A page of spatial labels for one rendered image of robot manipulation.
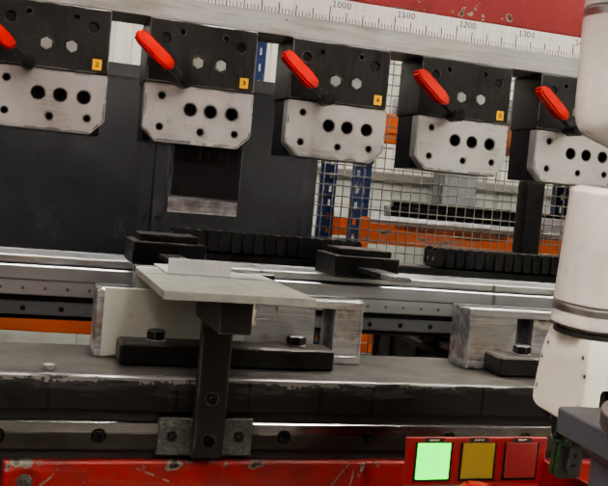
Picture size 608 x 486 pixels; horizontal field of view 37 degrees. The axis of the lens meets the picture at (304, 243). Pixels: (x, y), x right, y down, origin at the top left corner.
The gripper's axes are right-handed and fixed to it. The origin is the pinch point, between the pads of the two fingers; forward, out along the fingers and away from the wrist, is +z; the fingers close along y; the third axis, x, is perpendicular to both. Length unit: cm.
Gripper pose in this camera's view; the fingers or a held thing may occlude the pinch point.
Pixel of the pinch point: (566, 459)
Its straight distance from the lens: 113.2
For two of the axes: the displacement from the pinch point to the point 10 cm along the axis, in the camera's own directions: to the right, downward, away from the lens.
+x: 9.4, 0.7, 3.3
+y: 3.1, 1.6, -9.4
